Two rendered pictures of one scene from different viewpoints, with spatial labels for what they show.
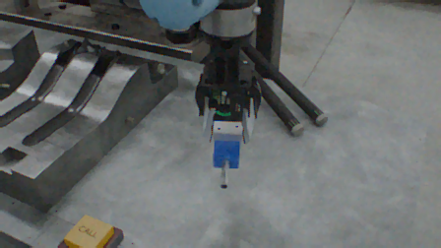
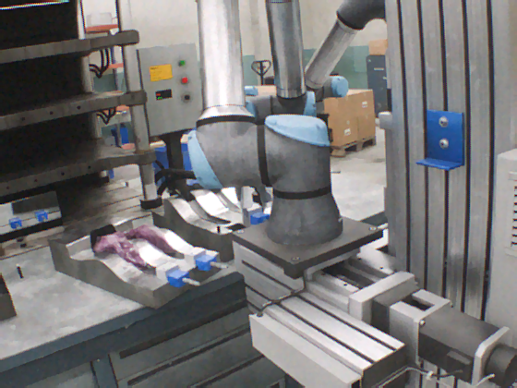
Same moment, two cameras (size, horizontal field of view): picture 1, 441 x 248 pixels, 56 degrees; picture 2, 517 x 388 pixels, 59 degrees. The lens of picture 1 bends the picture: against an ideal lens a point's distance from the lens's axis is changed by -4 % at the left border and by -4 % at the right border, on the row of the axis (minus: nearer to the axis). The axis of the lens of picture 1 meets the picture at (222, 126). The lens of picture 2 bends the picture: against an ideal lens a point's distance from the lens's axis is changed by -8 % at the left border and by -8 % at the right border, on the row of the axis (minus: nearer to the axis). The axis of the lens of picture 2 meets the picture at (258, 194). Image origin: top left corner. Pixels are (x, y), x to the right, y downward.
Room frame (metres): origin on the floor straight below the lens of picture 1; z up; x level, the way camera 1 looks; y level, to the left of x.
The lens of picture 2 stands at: (-0.15, 1.67, 1.40)
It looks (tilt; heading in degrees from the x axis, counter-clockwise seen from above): 16 degrees down; 300
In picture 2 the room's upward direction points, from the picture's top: 6 degrees counter-clockwise
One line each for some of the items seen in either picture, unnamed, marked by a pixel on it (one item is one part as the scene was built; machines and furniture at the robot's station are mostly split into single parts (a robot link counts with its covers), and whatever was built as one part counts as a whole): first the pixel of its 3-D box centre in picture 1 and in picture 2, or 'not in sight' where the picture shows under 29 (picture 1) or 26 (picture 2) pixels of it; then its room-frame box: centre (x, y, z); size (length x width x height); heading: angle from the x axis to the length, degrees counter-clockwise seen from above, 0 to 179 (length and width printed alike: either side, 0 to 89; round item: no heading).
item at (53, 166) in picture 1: (73, 99); (214, 212); (0.81, 0.34, 0.87); 0.50 x 0.26 x 0.14; 155
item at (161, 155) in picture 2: not in sight; (179, 157); (3.31, -2.59, 0.32); 0.60 x 0.41 x 0.22; 161
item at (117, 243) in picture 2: not in sight; (128, 240); (0.88, 0.69, 0.90); 0.26 x 0.18 x 0.08; 172
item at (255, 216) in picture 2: not in sight; (262, 219); (0.52, 0.52, 0.93); 0.13 x 0.05 x 0.05; 155
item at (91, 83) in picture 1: (60, 84); (211, 200); (0.80, 0.36, 0.92); 0.35 x 0.16 x 0.09; 155
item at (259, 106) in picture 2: not in sight; (249, 112); (0.48, 0.59, 1.25); 0.11 x 0.11 x 0.08; 25
